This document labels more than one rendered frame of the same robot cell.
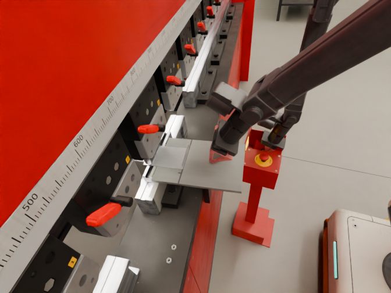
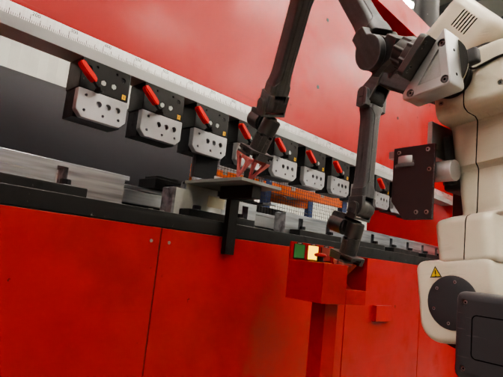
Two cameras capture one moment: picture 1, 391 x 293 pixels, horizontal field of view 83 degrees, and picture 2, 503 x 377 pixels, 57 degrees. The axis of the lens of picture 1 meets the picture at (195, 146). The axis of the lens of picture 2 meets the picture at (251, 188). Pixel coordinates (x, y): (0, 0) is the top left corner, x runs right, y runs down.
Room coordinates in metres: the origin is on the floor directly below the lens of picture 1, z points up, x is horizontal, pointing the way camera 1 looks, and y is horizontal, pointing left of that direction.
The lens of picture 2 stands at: (-0.87, -0.72, 0.77)
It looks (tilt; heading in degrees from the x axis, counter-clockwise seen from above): 9 degrees up; 26
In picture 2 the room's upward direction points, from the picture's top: 6 degrees clockwise
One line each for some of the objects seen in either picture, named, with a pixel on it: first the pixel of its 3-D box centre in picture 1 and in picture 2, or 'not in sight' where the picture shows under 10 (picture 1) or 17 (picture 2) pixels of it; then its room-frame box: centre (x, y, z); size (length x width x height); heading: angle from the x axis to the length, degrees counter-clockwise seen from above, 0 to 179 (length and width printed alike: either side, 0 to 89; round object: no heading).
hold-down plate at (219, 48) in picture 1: (218, 52); (364, 245); (1.42, -0.24, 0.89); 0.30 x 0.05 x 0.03; 162
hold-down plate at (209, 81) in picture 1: (208, 85); (316, 236); (1.04, -0.11, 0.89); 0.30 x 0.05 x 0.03; 162
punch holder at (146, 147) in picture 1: (137, 118); (203, 133); (0.46, 0.14, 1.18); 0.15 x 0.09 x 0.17; 162
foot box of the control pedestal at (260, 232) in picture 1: (254, 223); not in sight; (0.60, -0.32, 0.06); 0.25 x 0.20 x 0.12; 62
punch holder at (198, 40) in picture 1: (189, 29); (307, 169); (1.03, -0.05, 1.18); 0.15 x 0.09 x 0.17; 162
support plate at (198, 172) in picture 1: (200, 162); (232, 185); (0.43, -0.01, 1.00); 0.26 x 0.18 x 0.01; 72
